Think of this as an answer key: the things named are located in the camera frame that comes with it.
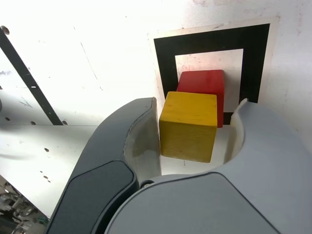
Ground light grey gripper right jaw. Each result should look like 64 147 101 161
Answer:
104 97 312 234

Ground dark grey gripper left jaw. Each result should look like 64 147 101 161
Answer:
46 97 162 234

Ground yellow cube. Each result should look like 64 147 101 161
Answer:
158 91 218 164

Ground red cube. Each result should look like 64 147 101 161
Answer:
176 69 225 129

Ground black tape square outline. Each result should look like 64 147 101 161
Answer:
153 23 271 125

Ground black tape strip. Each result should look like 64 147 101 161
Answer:
0 29 65 126

